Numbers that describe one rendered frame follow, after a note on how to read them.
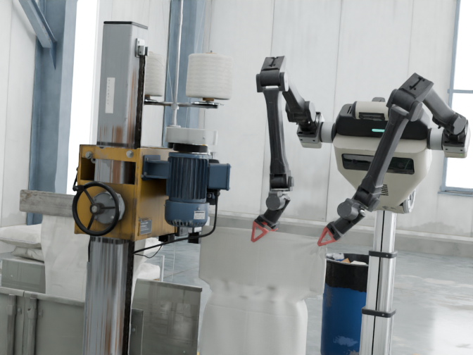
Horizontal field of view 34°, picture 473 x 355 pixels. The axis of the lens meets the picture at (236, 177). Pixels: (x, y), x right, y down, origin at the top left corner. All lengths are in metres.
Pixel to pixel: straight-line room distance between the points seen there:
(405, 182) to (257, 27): 8.51
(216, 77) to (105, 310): 0.89
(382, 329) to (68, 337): 1.32
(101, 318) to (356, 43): 8.78
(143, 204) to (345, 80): 8.59
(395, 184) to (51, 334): 1.50
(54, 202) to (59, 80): 5.57
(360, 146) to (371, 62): 7.88
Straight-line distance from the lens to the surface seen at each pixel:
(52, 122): 8.85
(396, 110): 2.66
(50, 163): 8.86
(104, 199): 2.61
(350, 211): 2.71
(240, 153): 11.51
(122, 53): 2.65
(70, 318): 3.09
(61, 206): 3.30
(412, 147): 3.14
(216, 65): 2.73
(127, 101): 2.63
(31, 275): 3.82
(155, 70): 2.86
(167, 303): 3.46
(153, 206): 2.73
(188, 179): 2.60
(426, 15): 11.00
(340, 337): 5.10
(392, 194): 3.29
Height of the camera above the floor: 1.40
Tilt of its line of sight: 3 degrees down
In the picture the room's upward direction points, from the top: 4 degrees clockwise
